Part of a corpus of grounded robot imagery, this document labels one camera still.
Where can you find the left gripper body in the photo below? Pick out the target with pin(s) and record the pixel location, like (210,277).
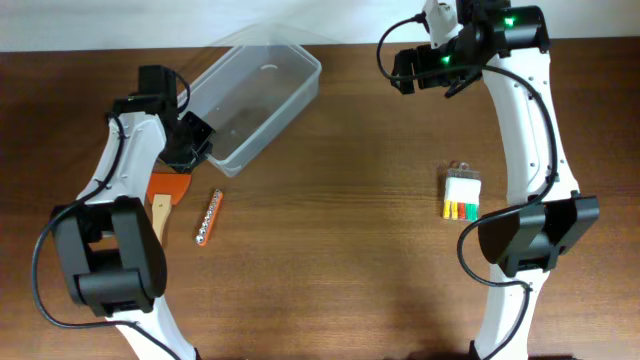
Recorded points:
(187,151)

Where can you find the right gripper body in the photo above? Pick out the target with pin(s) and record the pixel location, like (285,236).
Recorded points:
(406,70)

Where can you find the clear plastic container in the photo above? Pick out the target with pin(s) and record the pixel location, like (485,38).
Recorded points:
(253,92)

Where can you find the orange socket rail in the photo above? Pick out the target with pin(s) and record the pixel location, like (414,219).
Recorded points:
(210,216)

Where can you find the clear case of coloured bits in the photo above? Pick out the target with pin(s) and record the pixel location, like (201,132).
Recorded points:
(462,190)

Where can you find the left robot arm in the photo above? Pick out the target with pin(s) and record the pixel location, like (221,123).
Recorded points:
(111,257)

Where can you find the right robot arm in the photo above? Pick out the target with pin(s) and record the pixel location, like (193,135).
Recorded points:
(506,47)

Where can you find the orange scraper wooden handle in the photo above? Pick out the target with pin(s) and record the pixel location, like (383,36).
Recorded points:
(164,191)

